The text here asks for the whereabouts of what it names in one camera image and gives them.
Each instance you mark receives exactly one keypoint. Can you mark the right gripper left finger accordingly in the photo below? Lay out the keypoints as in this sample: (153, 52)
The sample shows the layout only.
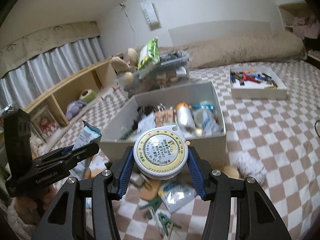
(66, 216)

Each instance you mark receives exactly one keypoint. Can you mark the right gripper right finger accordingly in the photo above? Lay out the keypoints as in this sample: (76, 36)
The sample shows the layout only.
(256, 216)

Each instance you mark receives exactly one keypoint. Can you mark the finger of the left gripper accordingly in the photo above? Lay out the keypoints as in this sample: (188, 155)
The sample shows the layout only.
(75, 154)

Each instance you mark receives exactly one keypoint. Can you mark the blue white sachet packet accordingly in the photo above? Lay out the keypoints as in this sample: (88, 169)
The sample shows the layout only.
(88, 134)

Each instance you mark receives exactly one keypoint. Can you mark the green plastic clip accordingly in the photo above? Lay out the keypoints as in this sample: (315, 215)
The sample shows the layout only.
(152, 206)
(167, 223)

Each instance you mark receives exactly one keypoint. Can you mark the round white tape measure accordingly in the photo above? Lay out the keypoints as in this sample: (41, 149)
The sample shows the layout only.
(161, 153)

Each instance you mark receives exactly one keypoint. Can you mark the framed doll display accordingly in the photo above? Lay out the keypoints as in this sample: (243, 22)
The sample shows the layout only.
(44, 123)

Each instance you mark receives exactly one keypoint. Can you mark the wooden bedside shelf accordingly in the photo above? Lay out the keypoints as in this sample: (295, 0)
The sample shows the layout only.
(53, 102)

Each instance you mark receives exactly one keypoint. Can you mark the purple plush toy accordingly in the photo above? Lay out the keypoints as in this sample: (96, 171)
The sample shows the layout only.
(73, 109)

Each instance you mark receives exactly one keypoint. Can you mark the avocado plush toy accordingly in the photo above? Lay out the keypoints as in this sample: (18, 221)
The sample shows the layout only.
(87, 95)

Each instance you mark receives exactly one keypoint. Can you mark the grey curtain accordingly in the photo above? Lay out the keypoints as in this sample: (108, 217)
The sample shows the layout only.
(24, 84)

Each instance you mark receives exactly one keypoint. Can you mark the beige plush slippers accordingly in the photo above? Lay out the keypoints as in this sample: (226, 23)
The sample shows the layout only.
(127, 63)

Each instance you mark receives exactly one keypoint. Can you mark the checkered bed sheet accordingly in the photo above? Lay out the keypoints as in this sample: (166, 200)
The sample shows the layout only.
(282, 134)

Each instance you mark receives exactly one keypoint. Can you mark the white shoe box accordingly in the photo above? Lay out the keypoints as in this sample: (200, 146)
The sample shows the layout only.
(211, 148)

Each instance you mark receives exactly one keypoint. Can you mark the green white snack bag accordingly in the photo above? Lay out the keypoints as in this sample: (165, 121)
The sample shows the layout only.
(149, 54)

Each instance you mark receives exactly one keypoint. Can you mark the shallow white tray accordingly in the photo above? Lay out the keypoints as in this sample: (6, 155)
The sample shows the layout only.
(256, 83)

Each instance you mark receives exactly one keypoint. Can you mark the clear plastic storage bin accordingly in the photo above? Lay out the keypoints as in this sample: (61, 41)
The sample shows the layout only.
(172, 70)

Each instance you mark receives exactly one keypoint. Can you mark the beige fluffy blanket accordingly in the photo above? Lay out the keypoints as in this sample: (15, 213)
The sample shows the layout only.
(253, 46)

